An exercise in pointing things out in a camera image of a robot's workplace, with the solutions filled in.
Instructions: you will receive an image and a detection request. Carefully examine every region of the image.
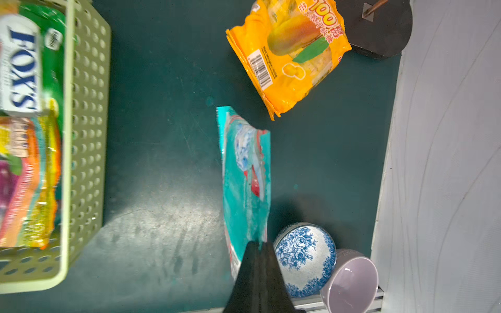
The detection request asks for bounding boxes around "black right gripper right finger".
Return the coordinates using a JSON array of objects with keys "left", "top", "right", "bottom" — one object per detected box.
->
[{"left": 260, "top": 243, "right": 305, "bottom": 313}]

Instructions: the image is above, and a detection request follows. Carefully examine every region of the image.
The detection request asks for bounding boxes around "bronze wire glass stand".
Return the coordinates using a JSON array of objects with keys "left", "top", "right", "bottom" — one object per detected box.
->
[{"left": 337, "top": 0, "right": 413, "bottom": 60}]

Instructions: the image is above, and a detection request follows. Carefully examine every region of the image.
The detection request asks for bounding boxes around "blue white patterned bowl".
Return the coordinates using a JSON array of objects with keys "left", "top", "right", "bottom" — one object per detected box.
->
[{"left": 274, "top": 222, "right": 337, "bottom": 299}]

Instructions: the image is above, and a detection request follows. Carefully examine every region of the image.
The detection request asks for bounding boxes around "green Fox's spring tea bag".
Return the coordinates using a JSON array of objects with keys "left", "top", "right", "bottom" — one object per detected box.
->
[{"left": 1, "top": 1, "right": 66, "bottom": 117}]

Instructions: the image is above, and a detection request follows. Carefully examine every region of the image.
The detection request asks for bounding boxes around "yellow candy bag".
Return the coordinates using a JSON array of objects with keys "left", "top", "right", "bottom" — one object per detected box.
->
[{"left": 226, "top": 0, "right": 352, "bottom": 119}]

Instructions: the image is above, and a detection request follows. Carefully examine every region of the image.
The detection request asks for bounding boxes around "pale green plastic basket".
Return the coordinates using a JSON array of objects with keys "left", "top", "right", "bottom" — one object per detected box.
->
[{"left": 1, "top": 1, "right": 112, "bottom": 294}]

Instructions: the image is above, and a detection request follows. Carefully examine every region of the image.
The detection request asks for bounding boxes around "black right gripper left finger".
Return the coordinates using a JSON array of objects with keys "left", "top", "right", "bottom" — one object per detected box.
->
[{"left": 223, "top": 241, "right": 260, "bottom": 313}]

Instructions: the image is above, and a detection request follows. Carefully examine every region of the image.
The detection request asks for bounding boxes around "teal Fox's mint bag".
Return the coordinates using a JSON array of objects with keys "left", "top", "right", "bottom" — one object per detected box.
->
[{"left": 217, "top": 106, "right": 271, "bottom": 279}]

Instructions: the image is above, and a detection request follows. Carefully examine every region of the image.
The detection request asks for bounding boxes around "lilac bowl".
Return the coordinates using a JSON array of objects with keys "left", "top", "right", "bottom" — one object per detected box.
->
[{"left": 320, "top": 249, "right": 379, "bottom": 313}]

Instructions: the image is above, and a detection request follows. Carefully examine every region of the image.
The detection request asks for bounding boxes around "orange pink Fox's fruits bag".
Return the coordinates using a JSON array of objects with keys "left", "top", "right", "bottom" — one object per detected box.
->
[{"left": 1, "top": 98, "right": 61, "bottom": 249}]

